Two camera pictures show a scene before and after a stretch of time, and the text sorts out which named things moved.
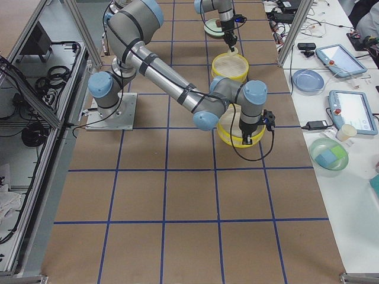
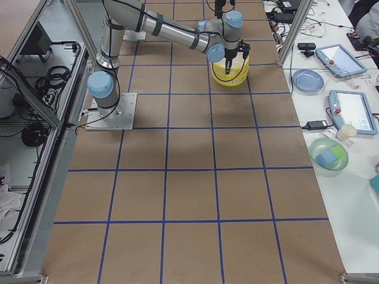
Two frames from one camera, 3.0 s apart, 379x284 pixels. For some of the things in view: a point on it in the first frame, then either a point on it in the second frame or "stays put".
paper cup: (347, 131) stays put
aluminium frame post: (295, 32) stays put
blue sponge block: (325, 158) stays put
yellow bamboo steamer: (224, 123) → (239, 67)
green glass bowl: (328, 157) stays put
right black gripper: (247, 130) → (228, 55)
